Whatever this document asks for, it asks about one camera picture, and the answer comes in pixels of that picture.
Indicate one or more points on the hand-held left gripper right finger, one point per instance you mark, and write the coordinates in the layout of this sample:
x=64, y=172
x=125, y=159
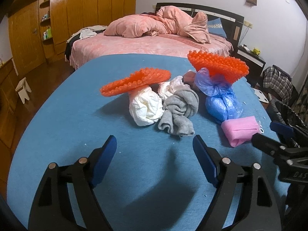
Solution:
x=204, y=158

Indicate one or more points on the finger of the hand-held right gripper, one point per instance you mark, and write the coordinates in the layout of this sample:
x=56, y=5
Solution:
x=267, y=144
x=281, y=128

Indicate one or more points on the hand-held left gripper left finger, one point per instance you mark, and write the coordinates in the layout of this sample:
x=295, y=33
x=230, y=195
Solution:
x=104, y=158

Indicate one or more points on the black trash bin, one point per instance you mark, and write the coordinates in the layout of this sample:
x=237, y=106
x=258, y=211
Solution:
x=276, y=110

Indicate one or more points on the pink face mask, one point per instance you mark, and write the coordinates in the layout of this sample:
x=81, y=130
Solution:
x=238, y=130

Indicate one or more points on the grey sock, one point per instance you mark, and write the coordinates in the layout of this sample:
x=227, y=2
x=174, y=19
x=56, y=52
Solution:
x=178, y=108

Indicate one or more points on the blue plastic bag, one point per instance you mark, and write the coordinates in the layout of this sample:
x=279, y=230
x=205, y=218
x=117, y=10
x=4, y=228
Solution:
x=221, y=103

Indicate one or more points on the large white bag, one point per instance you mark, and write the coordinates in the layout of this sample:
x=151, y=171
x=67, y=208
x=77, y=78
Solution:
x=144, y=108

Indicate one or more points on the small white bag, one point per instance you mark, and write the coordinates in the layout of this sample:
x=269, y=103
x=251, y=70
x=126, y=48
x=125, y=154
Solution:
x=168, y=86

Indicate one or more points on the orange foam net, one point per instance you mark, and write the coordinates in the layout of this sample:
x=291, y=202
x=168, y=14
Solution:
x=216, y=65
x=134, y=81

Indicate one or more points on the dark patterned curtain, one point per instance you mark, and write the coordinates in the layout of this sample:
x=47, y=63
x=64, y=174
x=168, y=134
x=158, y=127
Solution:
x=302, y=101

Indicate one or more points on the white bathroom scale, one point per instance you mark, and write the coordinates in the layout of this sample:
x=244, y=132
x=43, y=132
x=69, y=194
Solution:
x=262, y=96

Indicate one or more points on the blue table cloth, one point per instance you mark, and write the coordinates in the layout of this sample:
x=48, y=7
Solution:
x=72, y=125

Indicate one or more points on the black white nightstand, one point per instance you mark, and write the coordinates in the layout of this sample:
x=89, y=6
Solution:
x=255, y=69

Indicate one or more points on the yellow plush toy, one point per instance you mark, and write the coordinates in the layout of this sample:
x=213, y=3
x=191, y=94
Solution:
x=255, y=51

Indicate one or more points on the white phone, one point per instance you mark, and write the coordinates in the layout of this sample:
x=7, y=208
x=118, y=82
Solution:
x=245, y=47

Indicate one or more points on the white wooden stool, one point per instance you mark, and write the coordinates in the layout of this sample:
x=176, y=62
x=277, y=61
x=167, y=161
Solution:
x=22, y=86

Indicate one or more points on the bed with pink sheet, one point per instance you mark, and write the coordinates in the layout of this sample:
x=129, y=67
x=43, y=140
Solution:
x=132, y=45

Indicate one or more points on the wooden low cabinet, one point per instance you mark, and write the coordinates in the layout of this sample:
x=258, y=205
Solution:
x=7, y=89

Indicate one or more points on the large blue pillow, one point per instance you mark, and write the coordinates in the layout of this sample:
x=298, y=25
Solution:
x=216, y=27

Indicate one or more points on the pile of clothes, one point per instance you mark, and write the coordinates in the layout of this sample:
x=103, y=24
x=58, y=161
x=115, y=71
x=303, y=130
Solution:
x=86, y=32

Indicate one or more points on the pink quilt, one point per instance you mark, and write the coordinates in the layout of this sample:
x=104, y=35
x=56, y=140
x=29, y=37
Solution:
x=134, y=26

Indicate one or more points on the green bottle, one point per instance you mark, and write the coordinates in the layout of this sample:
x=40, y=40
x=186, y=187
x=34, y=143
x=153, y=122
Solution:
x=47, y=33

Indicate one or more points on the wooden wardrobe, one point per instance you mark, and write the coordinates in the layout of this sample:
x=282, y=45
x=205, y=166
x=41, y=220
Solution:
x=96, y=9

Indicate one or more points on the dark maroon garment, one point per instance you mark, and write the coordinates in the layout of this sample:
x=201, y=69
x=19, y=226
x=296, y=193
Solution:
x=149, y=13

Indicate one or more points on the beige wall outlet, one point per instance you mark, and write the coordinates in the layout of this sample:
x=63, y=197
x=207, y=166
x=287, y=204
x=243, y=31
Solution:
x=247, y=24

